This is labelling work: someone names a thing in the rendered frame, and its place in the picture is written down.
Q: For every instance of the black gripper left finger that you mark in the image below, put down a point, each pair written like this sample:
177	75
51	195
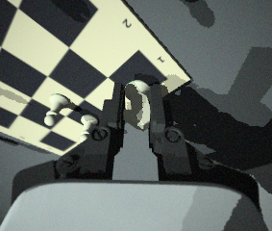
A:
93	157

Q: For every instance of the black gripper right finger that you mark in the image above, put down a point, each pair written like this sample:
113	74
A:
180	161

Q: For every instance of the white pawn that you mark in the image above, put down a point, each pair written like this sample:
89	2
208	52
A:
58	102
89	121

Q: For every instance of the chessboard with chess pieces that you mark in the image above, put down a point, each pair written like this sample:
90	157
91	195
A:
77	48

